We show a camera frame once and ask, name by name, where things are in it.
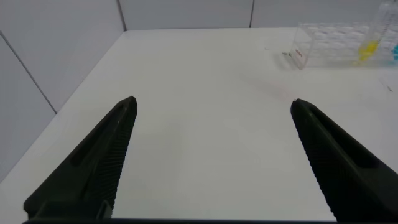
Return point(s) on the test tube with blue pigment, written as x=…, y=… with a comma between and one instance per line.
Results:
x=395, y=53

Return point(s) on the test tube with yellow pigment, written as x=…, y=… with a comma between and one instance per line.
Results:
x=370, y=49

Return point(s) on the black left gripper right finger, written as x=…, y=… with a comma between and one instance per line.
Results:
x=345, y=168

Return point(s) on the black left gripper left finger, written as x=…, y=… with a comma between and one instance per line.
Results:
x=93, y=168

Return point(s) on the clear plastic test tube rack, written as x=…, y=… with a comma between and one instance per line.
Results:
x=329, y=43

